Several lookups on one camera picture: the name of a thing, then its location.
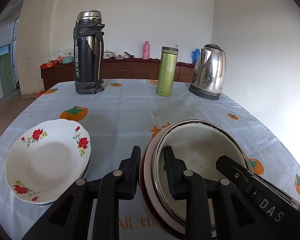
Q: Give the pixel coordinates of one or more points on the white enamel bowl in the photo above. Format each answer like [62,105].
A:
[199,144]

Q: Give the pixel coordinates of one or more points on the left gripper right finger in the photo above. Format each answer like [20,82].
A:
[230,213]

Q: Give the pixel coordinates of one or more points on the light blue printed tablecloth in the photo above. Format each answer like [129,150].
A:
[128,113]

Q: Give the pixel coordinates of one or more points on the pink plastic bowl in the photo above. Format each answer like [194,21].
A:
[147,192]

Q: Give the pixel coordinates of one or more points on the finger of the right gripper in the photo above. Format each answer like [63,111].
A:
[235,169]

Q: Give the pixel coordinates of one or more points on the dark wooden sideboard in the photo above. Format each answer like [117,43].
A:
[135,68]

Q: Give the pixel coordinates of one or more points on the green door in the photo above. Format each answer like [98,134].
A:
[7,70]

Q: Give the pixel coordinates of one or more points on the large black thermos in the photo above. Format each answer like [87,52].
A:
[88,52]

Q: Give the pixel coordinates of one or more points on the blue thermos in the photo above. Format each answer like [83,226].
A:
[195,55]

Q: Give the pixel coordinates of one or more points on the stainless electric kettle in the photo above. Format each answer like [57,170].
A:
[209,73]

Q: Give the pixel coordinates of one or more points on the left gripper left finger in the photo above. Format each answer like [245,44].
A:
[90,205]

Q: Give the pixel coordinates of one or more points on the pink thermos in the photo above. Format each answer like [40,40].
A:
[146,50]

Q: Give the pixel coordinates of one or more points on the mesh food cover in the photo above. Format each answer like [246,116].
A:
[60,54]

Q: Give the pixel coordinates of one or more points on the white red-flower plate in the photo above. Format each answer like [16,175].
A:
[46,160]

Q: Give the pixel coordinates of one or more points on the green tumbler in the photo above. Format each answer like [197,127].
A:
[168,64]

